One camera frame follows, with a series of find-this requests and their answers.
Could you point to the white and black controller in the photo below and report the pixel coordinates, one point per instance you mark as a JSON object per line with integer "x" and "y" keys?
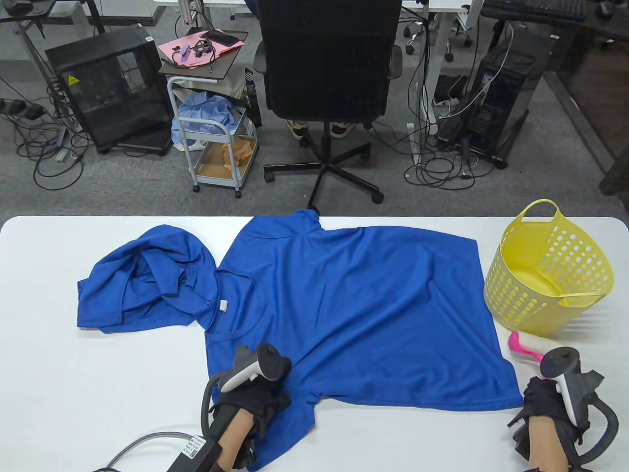
{"x": 565, "y": 373}
{"x": 263, "y": 364}

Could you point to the person's left hand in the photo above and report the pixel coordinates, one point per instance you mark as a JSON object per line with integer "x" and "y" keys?
{"x": 250, "y": 400}

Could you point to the pink and white handheld tool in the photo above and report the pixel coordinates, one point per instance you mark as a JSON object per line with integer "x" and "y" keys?
{"x": 521, "y": 346}

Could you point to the pink paper sheets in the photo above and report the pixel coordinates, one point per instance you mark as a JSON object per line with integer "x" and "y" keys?
{"x": 169, "y": 49}

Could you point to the black power strip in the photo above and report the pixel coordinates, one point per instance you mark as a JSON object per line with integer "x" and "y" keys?
{"x": 19, "y": 108}

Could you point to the purple small object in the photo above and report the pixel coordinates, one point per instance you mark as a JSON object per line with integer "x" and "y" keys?
{"x": 183, "y": 52}

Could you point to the white rolling cart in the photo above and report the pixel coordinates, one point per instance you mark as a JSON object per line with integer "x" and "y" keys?
{"x": 216, "y": 164}

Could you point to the black glass computer case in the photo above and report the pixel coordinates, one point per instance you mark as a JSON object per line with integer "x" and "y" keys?
{"x": 108, "y": 93}

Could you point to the black smartphone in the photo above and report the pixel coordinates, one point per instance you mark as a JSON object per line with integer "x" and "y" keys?
{"x": 219, "y": 36}

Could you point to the person's left forearm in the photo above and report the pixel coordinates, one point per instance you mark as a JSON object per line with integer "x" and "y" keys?
{"x": 233, "y": 440}

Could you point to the yellow perforated plastic basket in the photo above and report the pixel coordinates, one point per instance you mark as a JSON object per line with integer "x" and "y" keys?
{"x": 516, "y": 290}

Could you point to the black desk frame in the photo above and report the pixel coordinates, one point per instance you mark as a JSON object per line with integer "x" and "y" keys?
{"x": 29, "y": 10}

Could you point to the black office chair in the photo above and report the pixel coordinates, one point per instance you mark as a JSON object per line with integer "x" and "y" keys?
{"x": 327, "y": 59}

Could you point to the person's right hand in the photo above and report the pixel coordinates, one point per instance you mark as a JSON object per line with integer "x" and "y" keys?
{"x": 543, "y": 398}

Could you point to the dark desk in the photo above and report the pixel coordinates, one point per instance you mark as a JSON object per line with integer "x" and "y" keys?
{"x": 594, "y": 73}

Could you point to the white power strip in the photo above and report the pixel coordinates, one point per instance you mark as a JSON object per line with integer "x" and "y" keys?
{"x": 414, "y": 142}

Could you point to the person's right forearm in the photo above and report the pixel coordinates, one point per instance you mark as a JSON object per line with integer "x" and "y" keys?
{"x": 546, "y": 445}

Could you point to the person's right fingers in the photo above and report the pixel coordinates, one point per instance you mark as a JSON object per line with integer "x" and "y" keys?
{"x": 535, "y": 391}

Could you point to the black computer tower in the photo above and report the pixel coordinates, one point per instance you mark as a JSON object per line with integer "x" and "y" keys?
{"x": 496, "y": 103}

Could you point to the white and black left controller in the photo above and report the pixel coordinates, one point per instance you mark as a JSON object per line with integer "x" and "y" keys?
{"x": 263, "y": 364}

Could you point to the orange cloth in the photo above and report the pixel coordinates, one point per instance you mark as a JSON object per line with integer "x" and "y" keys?
{"x": 236, "y": 152}

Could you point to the black keyboard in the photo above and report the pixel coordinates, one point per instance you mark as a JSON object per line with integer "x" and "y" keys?
{"x": 535, "y": 9}

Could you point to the person's left fingers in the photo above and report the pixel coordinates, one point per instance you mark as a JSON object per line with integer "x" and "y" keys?
{"x": 276, "y": 403}

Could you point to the white and black right controller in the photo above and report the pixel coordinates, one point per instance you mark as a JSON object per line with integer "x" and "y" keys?
{"x": 565, "y": 373}

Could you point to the light blue cloth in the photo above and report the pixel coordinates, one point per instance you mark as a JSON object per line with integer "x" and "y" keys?
{"x": 206, "y": 115}

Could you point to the white desk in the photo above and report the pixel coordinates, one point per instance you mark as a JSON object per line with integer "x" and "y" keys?
{"x": 442, "y": 29}

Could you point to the blue polo shirt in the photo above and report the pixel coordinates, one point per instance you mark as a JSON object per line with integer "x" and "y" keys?
{"x": 368, "y": 305}

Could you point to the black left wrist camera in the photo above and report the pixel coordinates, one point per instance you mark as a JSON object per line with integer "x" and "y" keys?
{"x": 194, "y": 452}

